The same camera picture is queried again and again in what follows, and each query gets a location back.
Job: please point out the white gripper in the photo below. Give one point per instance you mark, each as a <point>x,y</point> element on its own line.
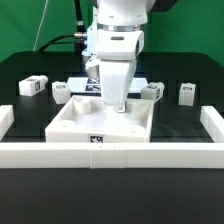
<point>114,63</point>

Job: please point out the white square tabletop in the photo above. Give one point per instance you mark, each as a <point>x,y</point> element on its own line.
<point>87,119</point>

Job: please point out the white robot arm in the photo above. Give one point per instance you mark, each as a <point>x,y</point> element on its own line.
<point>121,16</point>

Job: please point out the white sheet with markers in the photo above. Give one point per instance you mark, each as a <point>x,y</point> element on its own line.
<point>88,85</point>

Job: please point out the white U-shaped fence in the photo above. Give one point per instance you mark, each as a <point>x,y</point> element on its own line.
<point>105,155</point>

